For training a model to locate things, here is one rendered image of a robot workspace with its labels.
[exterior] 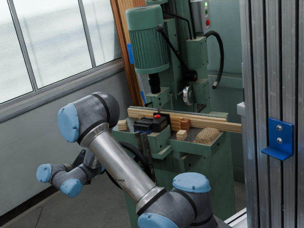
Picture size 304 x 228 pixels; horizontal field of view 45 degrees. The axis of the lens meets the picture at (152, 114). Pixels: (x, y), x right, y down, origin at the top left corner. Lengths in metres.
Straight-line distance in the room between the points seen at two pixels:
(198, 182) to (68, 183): 0.55
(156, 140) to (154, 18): 0.57
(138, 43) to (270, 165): 0.95
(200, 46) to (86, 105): 0.89
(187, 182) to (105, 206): 1.85
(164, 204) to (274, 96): 0.43
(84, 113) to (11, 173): 1.91
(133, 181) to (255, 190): 0.37
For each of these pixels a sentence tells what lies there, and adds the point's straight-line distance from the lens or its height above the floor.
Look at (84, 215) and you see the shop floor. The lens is 2.94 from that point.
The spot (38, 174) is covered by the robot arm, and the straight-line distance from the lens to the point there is 1.56.
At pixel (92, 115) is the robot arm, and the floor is 1.28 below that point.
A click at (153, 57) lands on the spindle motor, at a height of 1.28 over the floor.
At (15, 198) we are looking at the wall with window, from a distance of 3.10.
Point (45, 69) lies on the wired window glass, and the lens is 3.08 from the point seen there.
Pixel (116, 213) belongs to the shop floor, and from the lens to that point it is 2.86.
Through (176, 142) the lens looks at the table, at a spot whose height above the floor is 0.89.
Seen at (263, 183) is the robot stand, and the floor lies 1.05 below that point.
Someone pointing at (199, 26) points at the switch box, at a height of 1.35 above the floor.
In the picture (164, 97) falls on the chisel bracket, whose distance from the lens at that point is 1.92.
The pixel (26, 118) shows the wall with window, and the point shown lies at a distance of 2.96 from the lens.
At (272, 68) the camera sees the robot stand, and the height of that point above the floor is 1.42.
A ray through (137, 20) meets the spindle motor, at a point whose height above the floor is 1.46.
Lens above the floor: 1.70
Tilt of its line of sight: 22 degrees down
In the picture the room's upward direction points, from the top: 9 degrees counter-clockwise
